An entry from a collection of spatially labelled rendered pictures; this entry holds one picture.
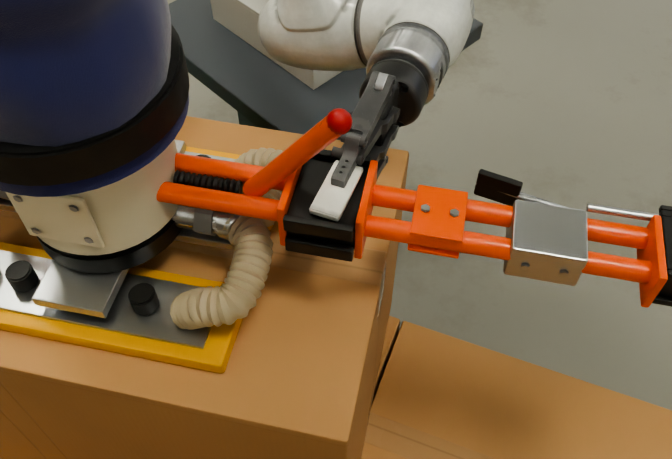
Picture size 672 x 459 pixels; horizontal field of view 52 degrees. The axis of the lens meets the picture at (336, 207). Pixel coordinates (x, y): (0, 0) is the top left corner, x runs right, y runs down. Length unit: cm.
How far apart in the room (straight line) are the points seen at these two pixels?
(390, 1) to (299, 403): 49
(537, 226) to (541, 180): 154
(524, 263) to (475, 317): 122
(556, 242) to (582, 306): 131
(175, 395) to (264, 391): 9
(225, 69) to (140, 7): 78
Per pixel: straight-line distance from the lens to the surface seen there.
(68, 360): 80
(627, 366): 194
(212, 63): 138
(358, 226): 65
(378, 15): 89
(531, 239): 67
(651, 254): 71
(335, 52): 92
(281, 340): 76
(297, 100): 128
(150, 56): 60
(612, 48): 279
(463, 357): 121
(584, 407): 123
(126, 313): 78
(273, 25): 96
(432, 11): 86
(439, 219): 67
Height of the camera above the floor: 161
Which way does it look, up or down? 51 degrees down
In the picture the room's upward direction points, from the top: straight up
